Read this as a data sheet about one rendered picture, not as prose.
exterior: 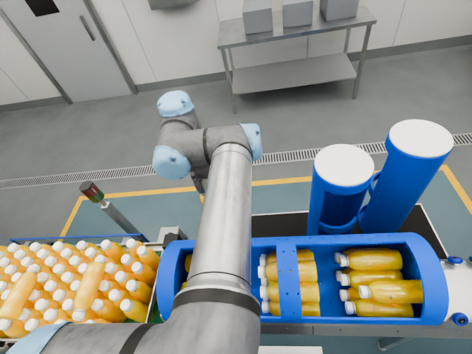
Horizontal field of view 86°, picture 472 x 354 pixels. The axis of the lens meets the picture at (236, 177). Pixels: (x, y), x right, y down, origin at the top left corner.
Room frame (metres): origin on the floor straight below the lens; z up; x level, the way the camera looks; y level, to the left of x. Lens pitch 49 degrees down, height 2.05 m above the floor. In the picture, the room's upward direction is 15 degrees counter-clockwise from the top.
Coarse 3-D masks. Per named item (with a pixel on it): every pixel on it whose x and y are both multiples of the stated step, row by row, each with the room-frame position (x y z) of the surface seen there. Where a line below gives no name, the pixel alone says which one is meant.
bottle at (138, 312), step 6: (132, 300) 0.37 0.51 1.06; (138, 300) 0.38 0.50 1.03; (132, 306) 0.34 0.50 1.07; (138, 306) 0.35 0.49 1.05; (144, 306) 0.36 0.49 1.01; (126, 312) 0.33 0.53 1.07; (132, 312) 0.33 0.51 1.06; (138, 312) 0.33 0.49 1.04; (144, 312) 0.34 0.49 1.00; (132, 318) 0.32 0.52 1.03; (138, 318) 0.32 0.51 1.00; (144, 318) 0.32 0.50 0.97
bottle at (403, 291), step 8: (384, 280) 0.20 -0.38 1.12; (392, 280) 0.19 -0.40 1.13; (400, 280) 0.19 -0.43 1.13; (408, 280) 0.18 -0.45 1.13; (416, 280) 0.18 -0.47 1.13; (368, 288) 0.19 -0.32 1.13; (376, 288) 0.18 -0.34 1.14; (384, 288) 0.18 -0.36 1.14; (392, 288) 0.17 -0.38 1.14; (400, 288) 0.16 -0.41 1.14; (408, 288) 0.16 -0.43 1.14; (416, 288) 0.15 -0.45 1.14; (368, 296) 0.17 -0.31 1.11; (376, 296) 0.16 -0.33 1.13; (384, 296) 0.16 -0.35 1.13; (392, 296) 0.15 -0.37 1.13; (400, 296) 0.14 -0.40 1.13; (408, 296) 0.14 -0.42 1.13; (416, 296) 0.13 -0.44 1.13
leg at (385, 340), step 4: (384, 336) 0.12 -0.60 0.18; (380, 340) 0.11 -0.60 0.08; (384, 340) 0.10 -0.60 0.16; (388, 340) 0.10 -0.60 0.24; (392, 340) 0.09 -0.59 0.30; (396, 340) 0.08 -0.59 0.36; (400, 340) 0.07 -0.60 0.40; (404, 340) 0.07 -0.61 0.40; (408, 340) 0.07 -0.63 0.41; (380, 344) 0.10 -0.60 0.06; (384, 344) 0.09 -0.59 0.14; (388, 344) 0.08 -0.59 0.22; (392, 344) 0.07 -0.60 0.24; (396, 344) 0.07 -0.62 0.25; (380, 348) 0.08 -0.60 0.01; (384, 348) 0.07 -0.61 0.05; (388, 348) 0.07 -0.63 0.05
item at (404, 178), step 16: (400, 160) 0.75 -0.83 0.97; (416, 160) 0.70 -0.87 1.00; (432, 160) 0.67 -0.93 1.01; (384, 176) 0.79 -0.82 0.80; (400, 176) 0.72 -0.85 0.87; (416, 176) 0.68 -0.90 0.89; (432, 176) 0.68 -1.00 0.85; (384, 192) 0.75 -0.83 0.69; (400, 192) 0.70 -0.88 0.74; (416, 192) 0.67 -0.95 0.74; (368, 208) 0.80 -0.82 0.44; (384, 208) 0.72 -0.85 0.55; (400, 208) 0.68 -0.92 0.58; (368, 224) 0.76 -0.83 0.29; (384, 224) 0.69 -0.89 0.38; (400, 224) 0.68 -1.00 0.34
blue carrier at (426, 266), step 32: (256, 256) 0.43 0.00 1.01; (288, 256) 0.31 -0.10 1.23; (320, 256) 0.37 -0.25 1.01; (416, 256) 0.22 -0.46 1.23; (160, 288) 0.33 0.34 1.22; (256, 288) 0.33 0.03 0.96; (288, 288) 0.23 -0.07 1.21; (320, 288) 0.27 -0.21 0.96; (288, 320) 0.16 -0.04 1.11; (320, 320) 0.14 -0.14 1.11; (352, 320) 0.12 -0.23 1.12; (384, 320) 0.10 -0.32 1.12; (416, 320) 0.08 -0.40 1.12
